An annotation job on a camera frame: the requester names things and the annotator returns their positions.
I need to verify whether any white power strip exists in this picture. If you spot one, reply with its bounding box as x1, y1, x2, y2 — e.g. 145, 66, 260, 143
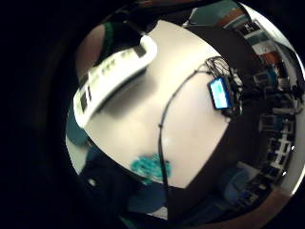
72, 34, 159, 129

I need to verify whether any teal crumpled cloth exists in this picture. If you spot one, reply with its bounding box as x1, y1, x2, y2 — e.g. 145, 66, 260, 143
130, 154, 173, 185

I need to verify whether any long black cable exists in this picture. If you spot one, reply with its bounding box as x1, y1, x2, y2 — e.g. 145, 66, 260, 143
157, 65, 214, 220

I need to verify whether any black device with lit screen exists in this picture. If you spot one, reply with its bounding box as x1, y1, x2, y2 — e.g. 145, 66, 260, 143
207, 75, 234, 111

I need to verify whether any teal chair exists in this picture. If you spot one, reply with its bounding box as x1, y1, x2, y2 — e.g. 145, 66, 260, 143
66, 104, 92, 147

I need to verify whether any blue chair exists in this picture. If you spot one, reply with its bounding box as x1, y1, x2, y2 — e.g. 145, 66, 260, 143
127, 180, 170, 215

